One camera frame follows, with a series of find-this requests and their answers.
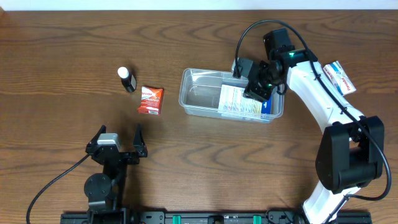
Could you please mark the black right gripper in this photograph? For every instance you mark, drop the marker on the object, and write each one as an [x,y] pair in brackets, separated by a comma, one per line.
[258,88]

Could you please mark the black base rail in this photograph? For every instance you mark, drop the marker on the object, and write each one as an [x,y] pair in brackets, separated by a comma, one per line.
[270,217]

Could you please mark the clear plastic container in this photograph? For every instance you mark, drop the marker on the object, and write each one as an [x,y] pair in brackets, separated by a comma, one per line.
[200,94]

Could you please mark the dark bottle white cap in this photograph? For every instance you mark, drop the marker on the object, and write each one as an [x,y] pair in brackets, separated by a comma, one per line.
[127,79]

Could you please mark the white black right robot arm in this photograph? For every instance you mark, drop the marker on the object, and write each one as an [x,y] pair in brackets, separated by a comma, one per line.
[351,152]

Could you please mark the red Panadol ActiFast box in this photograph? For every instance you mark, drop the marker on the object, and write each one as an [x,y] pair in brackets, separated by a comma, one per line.
[151,100]

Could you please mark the white blue Panadol box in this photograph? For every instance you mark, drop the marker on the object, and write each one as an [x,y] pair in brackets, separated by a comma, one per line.
[339,78]

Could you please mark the white blue medicine box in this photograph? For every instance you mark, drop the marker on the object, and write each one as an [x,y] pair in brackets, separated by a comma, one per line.
[232,101]

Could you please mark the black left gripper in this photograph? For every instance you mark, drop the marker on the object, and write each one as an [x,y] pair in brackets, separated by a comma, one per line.
[140,150]

